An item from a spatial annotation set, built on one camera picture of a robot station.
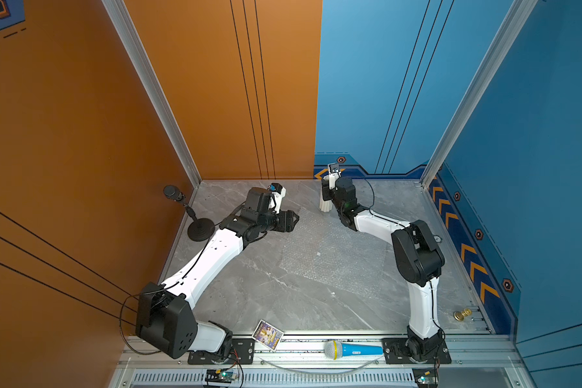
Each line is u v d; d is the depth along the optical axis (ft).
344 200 2.49
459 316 2.59
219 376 2.33
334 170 2.69
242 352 2.40
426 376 2.33
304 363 2.38
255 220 2.00
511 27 2.39
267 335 2.48
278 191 2.35
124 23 2.35
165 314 1.33
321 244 3.18
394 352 2.38
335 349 2.31
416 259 1.80
